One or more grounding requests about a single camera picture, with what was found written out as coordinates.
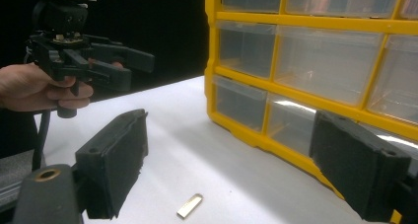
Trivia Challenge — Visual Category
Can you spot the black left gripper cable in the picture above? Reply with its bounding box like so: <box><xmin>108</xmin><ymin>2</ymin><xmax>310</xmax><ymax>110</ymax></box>
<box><xmin>31</xmin><ymin>109</ymin><xmax>52</xmax><ymax>172</ymax></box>

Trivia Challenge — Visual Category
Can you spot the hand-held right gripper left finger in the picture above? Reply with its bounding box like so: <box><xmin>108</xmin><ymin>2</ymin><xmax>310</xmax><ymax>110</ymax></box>
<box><xmin>74</xmin><ymin>109</ymin><xmax>150</xmax><ymax>220</ymax></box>

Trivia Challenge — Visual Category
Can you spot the yellow black organizer cabinet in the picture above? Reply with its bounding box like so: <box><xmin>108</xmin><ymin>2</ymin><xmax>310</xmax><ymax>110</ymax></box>
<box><xmin>204</xmin><ymin>0</ymin><xmax>418</xmax><ymax>224</ymax></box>

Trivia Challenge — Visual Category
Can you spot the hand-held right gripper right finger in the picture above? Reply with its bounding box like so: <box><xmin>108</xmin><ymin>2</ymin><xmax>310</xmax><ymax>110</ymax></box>
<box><xmin>309</xmin><ymin>110</ymin><xmax>412</xmax><ymax>223</ymax></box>

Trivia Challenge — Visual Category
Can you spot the clear plastic drawer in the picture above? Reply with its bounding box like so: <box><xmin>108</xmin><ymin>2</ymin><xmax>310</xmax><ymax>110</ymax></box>
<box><xmin>212</xmin><ymin>75</ymin><xmax>268</xmax><ymax>133</ymax></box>

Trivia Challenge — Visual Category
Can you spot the small brass metal piece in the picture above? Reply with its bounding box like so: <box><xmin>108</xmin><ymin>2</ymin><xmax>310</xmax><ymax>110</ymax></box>
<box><xmin>176</xmin><ymin>192</ymin><xmax>204</xmax><ymax>220</ymax></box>

